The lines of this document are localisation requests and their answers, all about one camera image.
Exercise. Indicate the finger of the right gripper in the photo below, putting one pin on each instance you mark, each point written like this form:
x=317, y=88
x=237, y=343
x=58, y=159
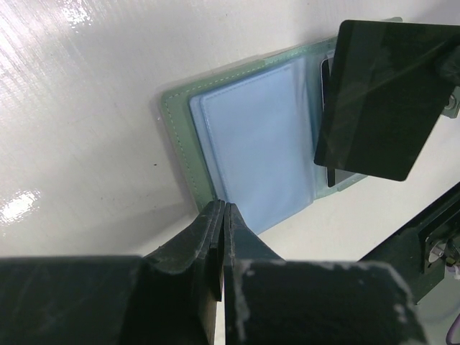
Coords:
x=447, y=71

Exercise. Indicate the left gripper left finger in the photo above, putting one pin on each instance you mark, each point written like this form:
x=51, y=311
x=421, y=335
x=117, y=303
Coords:
x=166, y=297

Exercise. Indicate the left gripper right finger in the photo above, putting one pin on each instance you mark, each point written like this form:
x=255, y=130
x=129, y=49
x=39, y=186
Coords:
x=269, y=300

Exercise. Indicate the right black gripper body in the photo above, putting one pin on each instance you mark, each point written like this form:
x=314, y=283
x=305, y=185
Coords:
x=418, y=251

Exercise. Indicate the blue credit card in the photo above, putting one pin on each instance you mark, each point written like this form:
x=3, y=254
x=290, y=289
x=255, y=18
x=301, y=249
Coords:
x=257, y=142

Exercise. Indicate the green card holder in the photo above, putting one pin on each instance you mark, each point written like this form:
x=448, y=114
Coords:
x=175, y=109

